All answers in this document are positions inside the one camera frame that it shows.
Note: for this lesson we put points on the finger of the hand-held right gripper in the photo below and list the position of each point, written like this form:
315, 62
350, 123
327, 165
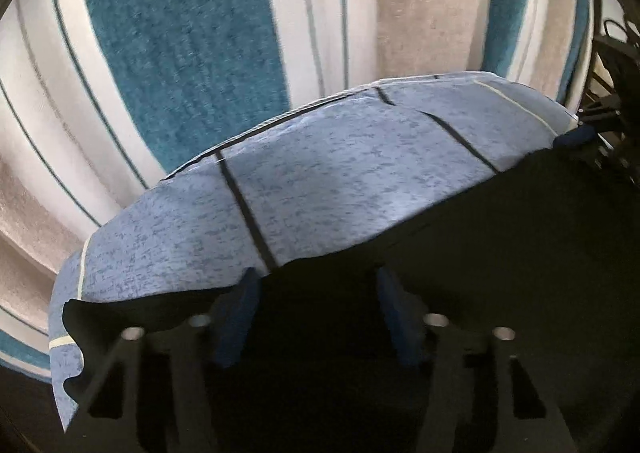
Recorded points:
575, 137

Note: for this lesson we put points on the black pants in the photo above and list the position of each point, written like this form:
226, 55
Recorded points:
500, 243

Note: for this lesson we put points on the teal white beige striped blanket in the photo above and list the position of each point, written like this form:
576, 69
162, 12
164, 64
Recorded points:
175, 33

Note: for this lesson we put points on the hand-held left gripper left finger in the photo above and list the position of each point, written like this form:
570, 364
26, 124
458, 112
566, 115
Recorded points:
240, 320

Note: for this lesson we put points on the blue checked cloth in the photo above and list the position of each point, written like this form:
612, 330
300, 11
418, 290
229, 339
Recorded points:
325, 173

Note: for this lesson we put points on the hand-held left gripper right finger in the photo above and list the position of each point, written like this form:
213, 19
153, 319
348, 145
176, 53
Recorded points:
400, 320

